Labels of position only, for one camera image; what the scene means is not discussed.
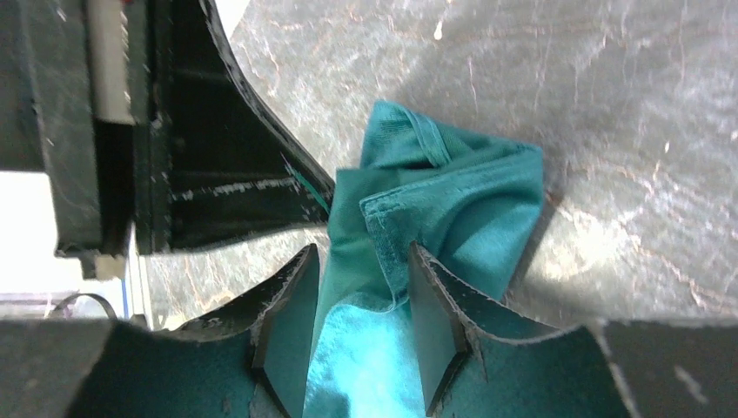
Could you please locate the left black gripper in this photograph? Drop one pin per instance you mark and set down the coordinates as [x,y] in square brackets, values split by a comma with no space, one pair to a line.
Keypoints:
[145,125]

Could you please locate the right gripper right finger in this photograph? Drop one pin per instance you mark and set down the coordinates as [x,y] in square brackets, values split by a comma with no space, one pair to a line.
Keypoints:
[478,358]

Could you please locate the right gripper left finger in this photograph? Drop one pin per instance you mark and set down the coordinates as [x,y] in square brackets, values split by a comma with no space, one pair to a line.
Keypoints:
[248,358]

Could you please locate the teal cloth napkin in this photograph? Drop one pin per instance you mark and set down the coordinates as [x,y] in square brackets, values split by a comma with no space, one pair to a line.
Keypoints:
[470,199]

